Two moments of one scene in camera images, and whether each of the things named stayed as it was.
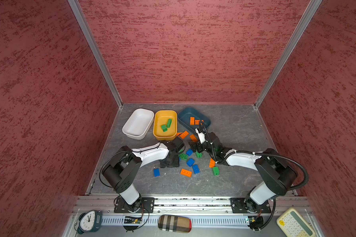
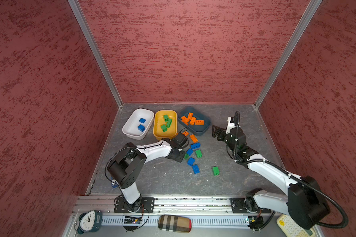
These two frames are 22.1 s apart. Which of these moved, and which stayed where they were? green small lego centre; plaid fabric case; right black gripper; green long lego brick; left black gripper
Moved: right black gripper; left black gripper
Stayed: plaid fabric case; green small lego centre; green long lego brick
